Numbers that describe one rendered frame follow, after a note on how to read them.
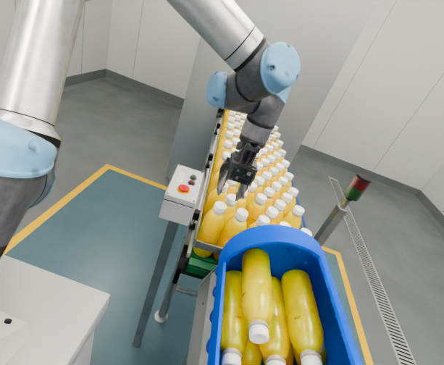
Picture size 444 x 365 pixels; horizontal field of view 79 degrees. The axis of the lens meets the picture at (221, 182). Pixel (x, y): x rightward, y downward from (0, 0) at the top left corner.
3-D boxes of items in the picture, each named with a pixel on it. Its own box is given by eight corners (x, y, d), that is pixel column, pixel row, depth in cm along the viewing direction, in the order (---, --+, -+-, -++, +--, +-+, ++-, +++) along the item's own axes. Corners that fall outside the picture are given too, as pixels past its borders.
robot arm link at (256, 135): (245, 113, 71) (274, 123, 72) (240, 129, 73) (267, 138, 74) (245, 122, 64) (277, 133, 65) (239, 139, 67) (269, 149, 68)
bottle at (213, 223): (198, 258, 91) (214, 219, 82) (190, 243, 96) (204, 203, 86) (215, 255, 95) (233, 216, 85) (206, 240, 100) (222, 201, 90)
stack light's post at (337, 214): (244, 342, 167) (339, 208, 111) (244, 335, 171) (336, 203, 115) (250, 343, 168) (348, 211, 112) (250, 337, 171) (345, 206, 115)
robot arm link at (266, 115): (255, 69, 63) (283, 77, 67) (238, 112, 69) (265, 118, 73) (270, 80, 58) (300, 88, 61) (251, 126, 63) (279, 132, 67)
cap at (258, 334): (271, 326, 54) (272, 335, 52) (261, 334, 56) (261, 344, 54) (256, 319, 53) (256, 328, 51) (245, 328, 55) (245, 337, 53)
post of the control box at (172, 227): (131, 345, 145) (172, 206, 94) (134, 338, 149) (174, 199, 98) (138, 347, 146) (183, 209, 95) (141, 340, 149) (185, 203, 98)
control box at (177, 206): (158, 217, 87) (164, 193, 82) (172, 185, 104) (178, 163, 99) (187, 227, 88) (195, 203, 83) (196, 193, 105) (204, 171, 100)
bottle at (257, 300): (274, 256, 69) (283, 326, 53) (258, 271, 72) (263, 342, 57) (251, 245, 68) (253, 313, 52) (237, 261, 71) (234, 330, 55)
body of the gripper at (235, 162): (223, 179, 72) (239, 140, 66) (225, 165, 79) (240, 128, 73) (250, 189, 72) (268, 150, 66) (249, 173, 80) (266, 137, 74)
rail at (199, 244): (193, 247, 89) (196, 240, 87) (194, 245, 89) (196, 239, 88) (304, 279, 93) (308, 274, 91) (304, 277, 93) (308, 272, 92)
